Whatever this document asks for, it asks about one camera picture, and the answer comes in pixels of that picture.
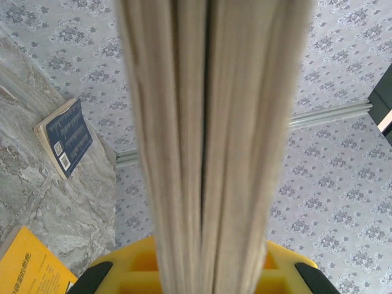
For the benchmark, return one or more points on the dark cover tan-paged book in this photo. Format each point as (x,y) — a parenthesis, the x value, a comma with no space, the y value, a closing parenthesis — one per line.
(214,122)

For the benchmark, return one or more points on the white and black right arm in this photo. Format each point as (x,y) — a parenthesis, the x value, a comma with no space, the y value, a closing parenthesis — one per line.
(382,95)

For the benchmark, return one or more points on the navy blue paperback book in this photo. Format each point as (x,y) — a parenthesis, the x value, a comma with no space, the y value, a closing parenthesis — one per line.
(69,141)

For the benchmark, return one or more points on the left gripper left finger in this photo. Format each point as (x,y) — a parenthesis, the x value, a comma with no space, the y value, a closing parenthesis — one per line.
(122,275)

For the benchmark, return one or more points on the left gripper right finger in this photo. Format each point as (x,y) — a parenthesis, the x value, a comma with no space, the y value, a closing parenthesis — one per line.
(294,275)

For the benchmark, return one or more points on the aluminium frame post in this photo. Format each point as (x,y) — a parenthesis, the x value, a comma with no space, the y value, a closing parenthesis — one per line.
(330,116)

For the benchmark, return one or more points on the yellow paperback book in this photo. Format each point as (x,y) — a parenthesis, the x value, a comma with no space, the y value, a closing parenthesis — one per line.
(27,266)

